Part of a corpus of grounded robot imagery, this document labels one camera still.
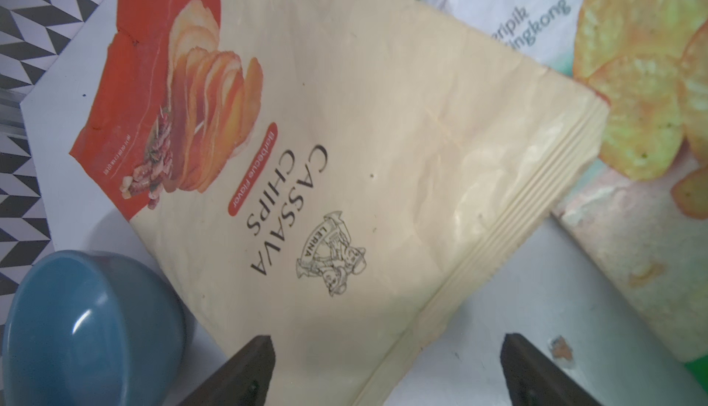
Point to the green white Chuba bag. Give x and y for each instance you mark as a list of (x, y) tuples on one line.
[(640, 212)]

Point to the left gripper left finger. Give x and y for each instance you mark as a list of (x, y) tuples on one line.
[(242, 380)]

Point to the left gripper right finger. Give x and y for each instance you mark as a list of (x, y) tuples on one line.
[(533, 380)]

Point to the blue bowl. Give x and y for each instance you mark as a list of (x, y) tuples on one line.
[(92, 329)]

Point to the orange white chips bag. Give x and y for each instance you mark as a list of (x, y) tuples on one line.
[(339, 175)]

